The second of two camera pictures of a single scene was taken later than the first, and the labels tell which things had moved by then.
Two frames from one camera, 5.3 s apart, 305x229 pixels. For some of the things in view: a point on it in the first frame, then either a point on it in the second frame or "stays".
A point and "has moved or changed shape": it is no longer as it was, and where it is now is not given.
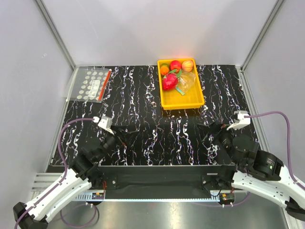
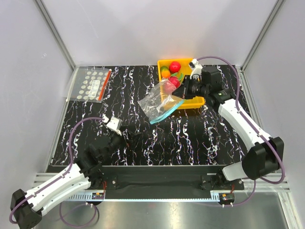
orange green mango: x=164 y=69 has moved or changed shape
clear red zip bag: x=89 y=84 stays
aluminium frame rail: x=42 y=181 stays
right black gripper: x=216 y=128 → x=183 y=91
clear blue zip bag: x=185 y=80 has moved or changed shape
